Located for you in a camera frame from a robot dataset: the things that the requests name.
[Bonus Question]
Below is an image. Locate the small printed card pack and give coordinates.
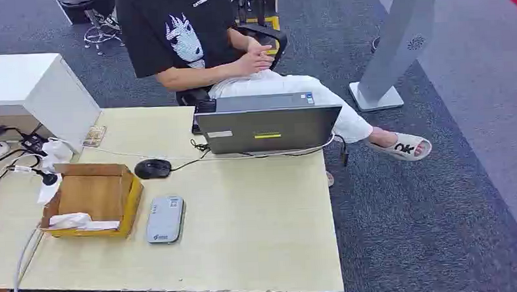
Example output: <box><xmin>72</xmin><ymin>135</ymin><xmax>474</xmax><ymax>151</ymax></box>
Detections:
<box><xmin>81</xmin><ymin>124</ymin><xmax>108</xmax><ymax>149</ymax></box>

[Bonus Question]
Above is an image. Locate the black mouse cable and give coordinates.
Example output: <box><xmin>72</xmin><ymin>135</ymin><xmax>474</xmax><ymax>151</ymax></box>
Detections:
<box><xmin>169</xmin><ymin>138</ymin><xmax>211</xmax><ymax>172</ymax></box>

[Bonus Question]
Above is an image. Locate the white cabinet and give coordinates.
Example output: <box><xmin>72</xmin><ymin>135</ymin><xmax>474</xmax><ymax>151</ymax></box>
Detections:
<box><xmin>0</xmin><ymin>50</ymin><xmax>104</xmax><ymax>158</ymax></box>

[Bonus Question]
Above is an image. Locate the person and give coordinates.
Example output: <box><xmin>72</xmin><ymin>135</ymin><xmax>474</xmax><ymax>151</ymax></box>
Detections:
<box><xmin>115</xmin><ymin>0</ymin><xmax>433</xmax><ymax>175</ymax></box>

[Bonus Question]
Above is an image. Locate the white power adapter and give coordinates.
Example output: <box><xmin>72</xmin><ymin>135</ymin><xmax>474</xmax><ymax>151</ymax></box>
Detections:
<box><xmin>39</xmin><ymin>138</ymin><xmax>75</xmax><ymax>174</ymax></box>

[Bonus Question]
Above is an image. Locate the grey floor stand pillar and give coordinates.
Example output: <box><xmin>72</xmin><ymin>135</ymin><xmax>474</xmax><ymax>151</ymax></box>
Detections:
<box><xmin>344</xmin><ymin>0</ymin><xmax>444</xmax><ymax>114</ymax></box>

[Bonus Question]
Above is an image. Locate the grey card reader device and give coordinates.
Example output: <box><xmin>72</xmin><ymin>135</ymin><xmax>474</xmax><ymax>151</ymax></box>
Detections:
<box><xmin>144</xmin><ymin>195</ymin><xmax>187</xmax><ymax>246</ymax></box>

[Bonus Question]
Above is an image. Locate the black office chair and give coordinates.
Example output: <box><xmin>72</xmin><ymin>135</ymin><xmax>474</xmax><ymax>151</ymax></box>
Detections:
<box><xmin>172</xmin><ymin>21</ymin><xmax>291</xmax><ymax>107</ymax></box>

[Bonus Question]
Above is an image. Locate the grey thick cable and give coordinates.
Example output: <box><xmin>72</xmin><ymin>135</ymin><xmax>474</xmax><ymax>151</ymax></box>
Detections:
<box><xmin>10</xmin><ymin>225</ymin><xmax>101</xmax><ymax>292</ymax></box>

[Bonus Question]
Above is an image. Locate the black plug connector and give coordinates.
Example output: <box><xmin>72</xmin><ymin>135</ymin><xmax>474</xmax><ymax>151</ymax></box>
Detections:
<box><xmin>7</xmin><ymin>162</ymin><xmax>59</xmax><ymax>189</ymax></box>

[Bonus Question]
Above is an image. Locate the grey laptop computer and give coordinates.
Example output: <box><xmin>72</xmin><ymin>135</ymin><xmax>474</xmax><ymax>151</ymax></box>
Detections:
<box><xmin>190</xmin><ymin>89</ymin><xmax>344</xmax><ymax>157</ymax></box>

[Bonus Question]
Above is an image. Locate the wooden card box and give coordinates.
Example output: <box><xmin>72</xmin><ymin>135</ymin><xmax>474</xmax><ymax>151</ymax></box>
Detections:
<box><xmin>37</xmin><ymin>159</ymin><xmax>147</xmax><ymax>243</ymax></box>

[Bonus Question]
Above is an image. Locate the chrome stool base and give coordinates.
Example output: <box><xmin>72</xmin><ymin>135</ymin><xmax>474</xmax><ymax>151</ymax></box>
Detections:
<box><xmin>82</xmin><ymin>8</ymin><xmax>126</xmax><ymax>57</ymax></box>

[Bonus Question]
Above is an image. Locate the black computer mouse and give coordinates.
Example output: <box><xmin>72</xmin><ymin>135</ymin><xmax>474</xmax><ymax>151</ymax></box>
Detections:
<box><xmin>134</xmin><ymin>158</ymin><xmax>173</xmax><ymax>181</ymax></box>

